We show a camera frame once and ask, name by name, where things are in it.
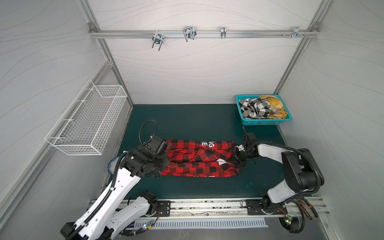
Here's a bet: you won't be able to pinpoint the white slotted cable duct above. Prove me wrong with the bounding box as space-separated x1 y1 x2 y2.
152 218 269 230

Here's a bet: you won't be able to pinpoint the white wire basket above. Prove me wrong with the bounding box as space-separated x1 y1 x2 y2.
45 80 127 156

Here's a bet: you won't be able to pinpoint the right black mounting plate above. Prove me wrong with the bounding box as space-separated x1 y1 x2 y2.
245 198 288 216

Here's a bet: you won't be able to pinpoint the black white plaid shirt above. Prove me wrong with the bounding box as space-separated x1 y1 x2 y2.
239 98 272 120

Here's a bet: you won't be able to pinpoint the black mounting plate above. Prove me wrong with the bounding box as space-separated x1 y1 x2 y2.
245 198 288 216
150 201 171 217

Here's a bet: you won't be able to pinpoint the orange black pliers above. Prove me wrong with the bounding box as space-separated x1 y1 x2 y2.
298 197 319 220

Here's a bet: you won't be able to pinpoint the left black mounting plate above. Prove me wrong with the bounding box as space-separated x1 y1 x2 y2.
150 201 171 217

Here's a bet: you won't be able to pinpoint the metal u-bolt clamp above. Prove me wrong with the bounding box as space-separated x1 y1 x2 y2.
183 26 197 42
152 33 164 51

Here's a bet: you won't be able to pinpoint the blue white ceramic bowl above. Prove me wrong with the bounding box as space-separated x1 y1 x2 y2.
108 156 119 176

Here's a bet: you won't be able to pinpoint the small metal ring clamp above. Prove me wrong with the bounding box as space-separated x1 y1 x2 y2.
221 27 227 39

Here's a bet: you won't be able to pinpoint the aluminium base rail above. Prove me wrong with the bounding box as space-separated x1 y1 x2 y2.
88 197 331 221

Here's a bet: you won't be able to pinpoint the metal U-bolt clamp middle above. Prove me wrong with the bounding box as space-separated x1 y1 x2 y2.
183 26 197 42

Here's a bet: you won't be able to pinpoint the metal bracket with bolts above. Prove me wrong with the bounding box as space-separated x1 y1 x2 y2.
282 27 309 39

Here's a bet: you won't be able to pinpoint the yellow plaid shirt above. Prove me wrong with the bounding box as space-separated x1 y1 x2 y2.
258 95 288 119

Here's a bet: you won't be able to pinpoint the red black plaid shirt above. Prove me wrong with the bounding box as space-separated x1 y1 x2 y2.
161 140 244 178

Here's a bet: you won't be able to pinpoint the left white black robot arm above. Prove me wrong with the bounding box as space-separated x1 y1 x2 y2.
61 136 170 240

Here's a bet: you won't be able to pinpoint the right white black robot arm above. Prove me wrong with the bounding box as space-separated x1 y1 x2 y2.
234 132 325 214

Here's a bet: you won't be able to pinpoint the aluminium cross rail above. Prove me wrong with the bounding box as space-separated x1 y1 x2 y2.
90 28 321 39

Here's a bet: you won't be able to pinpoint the teal plastic basket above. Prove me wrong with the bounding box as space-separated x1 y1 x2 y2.
236 95 292 126

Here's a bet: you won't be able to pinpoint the metal U-bolt clamp left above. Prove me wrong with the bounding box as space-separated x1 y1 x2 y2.
152 33 164 51

